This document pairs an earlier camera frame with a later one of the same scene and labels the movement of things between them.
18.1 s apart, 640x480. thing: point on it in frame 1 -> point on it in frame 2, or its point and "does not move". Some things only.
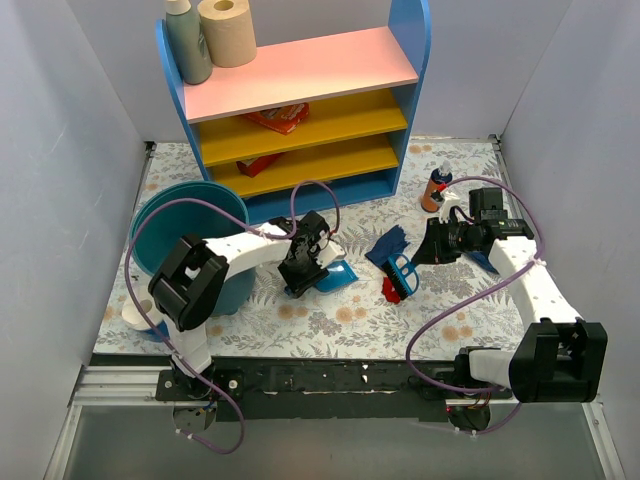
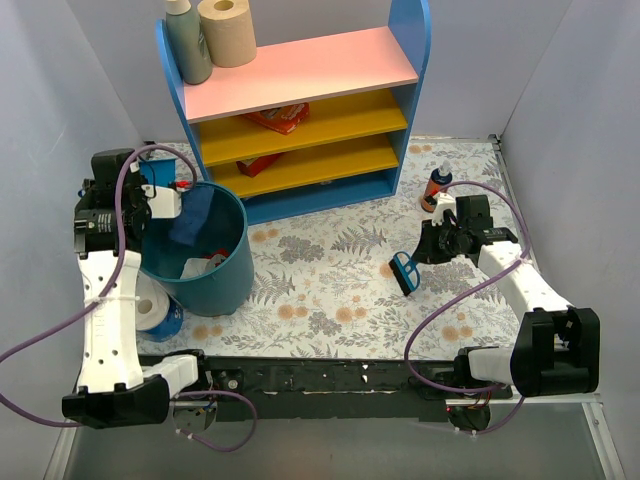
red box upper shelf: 282,119 does not move
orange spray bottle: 438,176 does not move
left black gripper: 302,273 -> 138,198
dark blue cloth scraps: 390,243 -> 195,207
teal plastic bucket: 186,208 does not move
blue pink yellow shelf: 326,114 does not move
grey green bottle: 188,43 does not move
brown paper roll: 230,32 does not move
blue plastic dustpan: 339,273 -> 164,171
